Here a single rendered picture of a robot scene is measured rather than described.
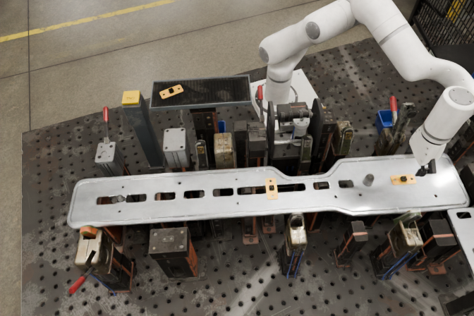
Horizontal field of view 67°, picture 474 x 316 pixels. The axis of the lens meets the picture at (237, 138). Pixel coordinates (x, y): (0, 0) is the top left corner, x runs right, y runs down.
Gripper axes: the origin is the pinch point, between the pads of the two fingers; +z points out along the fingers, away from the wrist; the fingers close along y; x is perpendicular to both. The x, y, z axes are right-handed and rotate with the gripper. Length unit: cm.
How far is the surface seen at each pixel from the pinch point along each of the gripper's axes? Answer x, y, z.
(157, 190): -87, -3, 12
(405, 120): 0.8, -15.1, -2.3
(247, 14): -37, -240, 112
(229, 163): -61, -12, 12
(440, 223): 7.9, 16.0, 14.0
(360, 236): -19.9, 19.0, 13.0
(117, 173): -103, -12, 15
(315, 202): -32.2, 6.5, 12.0
